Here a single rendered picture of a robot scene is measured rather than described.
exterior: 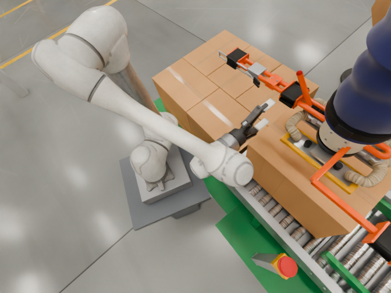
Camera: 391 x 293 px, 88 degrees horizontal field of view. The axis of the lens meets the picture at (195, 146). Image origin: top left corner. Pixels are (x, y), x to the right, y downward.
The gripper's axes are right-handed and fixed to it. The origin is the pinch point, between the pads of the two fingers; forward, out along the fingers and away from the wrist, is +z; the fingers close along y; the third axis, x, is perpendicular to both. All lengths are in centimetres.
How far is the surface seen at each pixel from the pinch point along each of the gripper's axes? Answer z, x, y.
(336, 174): 2.4, 35.1, 9.3
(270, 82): 11.6, -9.5, -2.1
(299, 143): 3.6, 17.1, 9.6
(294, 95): 12.6, 2.3, -2.6
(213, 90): 30, -77, 69
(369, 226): -12, 50, -2
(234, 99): 36, -55, 69
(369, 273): 3, 84, 67
